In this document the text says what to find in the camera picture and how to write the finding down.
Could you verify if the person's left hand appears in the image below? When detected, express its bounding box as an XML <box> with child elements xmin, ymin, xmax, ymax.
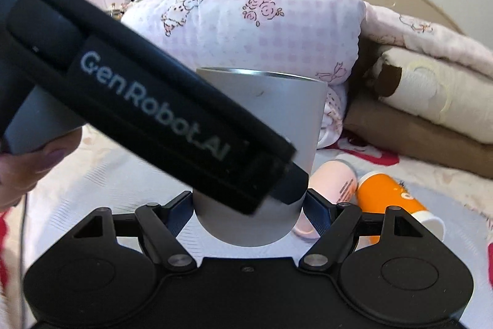
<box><xmin>0</xmin><ymin>128</ymin><xmax>83</xmax><ymax>211</ymax></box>

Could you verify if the pink checked folded quilt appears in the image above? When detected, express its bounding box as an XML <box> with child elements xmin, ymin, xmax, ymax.
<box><xmin>121</xmin><ymin>0</ymin><xmax>366</xmax><ymax>149</ymax></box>

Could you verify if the grey cup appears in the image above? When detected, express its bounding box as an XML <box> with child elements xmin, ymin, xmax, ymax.
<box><xmin>193</xmin><ymin>68</ymin><xmax>328</xmax><ymax>247</ymax></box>

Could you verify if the orange and white cup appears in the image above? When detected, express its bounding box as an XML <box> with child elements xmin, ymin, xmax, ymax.
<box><xmin>356</xmin><ymin>171</ymin><xmax>445</xmax><ymax>241</ymax></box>

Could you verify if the pink plastic cup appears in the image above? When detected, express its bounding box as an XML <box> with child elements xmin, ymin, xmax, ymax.
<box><xmin>292</xmin><ymin>159</ymin><xmax>358</xmax><ymax>240</ymax></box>

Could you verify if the brown folded blanket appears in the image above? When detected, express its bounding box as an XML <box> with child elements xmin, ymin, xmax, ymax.
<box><xmin>344</xmin><ymin>95</ymin><xmax>492</xmax><ymax>179</ymax></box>

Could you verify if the cream folded blanket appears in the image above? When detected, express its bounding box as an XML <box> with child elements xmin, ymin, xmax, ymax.
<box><xmin>372</xmin><ymin>46</ymin><xmax>492</xmax><ymax>144</ymax></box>

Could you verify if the bear print bed sheet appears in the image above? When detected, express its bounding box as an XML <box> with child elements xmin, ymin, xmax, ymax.
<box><xmin>1</xmin><ymin>127</ymin><xmax>492</xmax><ymax>328</ymax></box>

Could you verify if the pale pink folded quilt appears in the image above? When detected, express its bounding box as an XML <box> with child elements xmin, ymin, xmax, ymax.
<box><xmin>361</xmin><ymin>2</ymin><xmax>493</xmax><ymax>78</ymax></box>

